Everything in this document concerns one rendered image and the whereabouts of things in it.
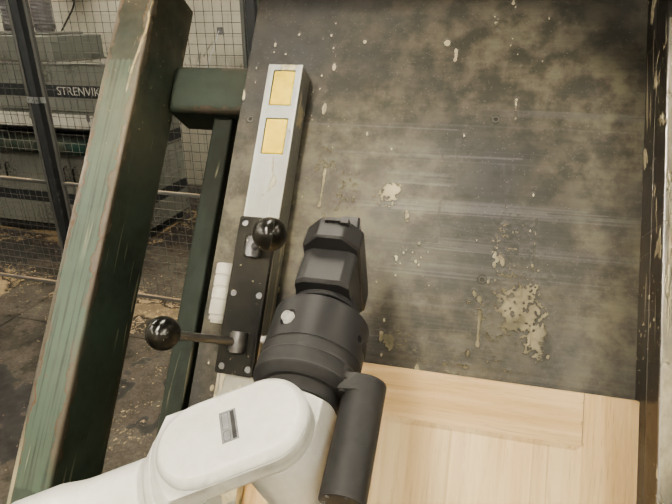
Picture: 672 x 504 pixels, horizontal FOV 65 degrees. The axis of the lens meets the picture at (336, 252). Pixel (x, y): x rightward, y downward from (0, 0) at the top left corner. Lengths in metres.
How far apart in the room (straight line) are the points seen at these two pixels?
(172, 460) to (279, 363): 0.10
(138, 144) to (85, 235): 0.15
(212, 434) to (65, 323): 0.44
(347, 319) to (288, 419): 0.11
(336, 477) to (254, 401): 0.08
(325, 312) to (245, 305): 0.24
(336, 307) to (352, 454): 0.12
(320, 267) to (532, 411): 0.32
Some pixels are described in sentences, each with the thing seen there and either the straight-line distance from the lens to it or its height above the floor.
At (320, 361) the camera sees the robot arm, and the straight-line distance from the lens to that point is 0.42.
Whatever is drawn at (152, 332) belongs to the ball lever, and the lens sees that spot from 0.60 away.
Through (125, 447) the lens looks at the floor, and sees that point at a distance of 2.69.
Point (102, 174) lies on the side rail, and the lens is 0.82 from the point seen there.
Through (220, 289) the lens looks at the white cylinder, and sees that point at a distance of 0.71.
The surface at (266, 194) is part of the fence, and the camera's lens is 0.71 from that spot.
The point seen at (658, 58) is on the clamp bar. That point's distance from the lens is 0.77.
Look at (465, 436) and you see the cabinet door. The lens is 0.67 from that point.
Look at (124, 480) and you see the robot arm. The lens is 0.44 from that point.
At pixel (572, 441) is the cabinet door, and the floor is 1.31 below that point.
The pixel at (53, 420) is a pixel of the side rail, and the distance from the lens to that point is 0.80.
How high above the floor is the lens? 1.74
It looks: 23 degrees down
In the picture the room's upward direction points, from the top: straight up
